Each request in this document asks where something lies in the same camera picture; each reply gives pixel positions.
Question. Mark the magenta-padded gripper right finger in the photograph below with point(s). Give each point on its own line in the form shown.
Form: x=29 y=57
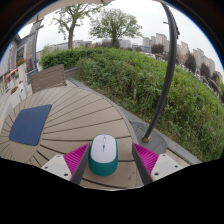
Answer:
x=146 y=159

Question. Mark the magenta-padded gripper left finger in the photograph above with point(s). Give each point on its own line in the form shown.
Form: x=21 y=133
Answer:
x=76 y=158

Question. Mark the white and teal computer mouse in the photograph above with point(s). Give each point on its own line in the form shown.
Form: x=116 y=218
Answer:
x=103 y=156

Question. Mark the dark blue mouse pad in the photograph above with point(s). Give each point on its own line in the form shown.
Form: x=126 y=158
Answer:
x=30 y=125

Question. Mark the grey parasol base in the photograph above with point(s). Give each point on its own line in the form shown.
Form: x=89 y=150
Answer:
x=155 y=141

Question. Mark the grey slatted wooden chair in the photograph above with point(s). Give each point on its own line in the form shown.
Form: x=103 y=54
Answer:
x=48 y=79

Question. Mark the dark curved parasol pole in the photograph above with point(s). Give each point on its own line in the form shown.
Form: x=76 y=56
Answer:
x=168 y=76

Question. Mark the low white flower planter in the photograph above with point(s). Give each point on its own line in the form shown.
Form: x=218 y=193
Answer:
x=16 y=96

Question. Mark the tall white flower planter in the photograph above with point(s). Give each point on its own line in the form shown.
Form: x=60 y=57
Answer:
x=22 y=71

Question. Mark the distant apartment buildings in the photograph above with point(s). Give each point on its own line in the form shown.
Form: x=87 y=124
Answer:
x=160 y=39

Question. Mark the bare-trunked leaning tree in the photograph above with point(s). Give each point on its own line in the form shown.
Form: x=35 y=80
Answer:
x=70 y=36

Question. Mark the round leafy tree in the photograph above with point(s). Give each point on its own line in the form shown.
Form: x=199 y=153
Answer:
x=115 y=25

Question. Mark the beige parasol canopy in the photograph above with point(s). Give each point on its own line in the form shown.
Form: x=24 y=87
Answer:
x=80 y=1

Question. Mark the grey lamp post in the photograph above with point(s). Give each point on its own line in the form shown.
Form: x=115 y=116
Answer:
x=34 y=50

